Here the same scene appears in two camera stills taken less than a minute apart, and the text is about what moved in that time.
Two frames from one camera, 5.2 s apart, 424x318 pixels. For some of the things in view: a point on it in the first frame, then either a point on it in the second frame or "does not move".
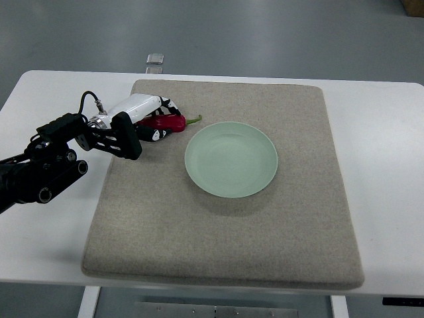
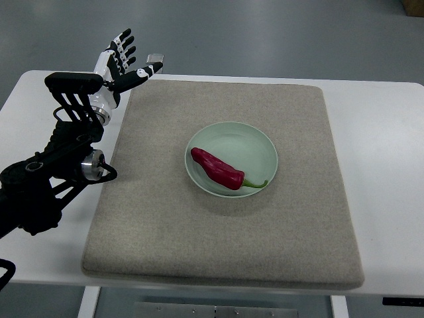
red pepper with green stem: x=175 y=123 to x=221 y=172
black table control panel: x=403 y=301 does not move
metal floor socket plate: x=155 y=58 does not move
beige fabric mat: x=152 y=220 does not move
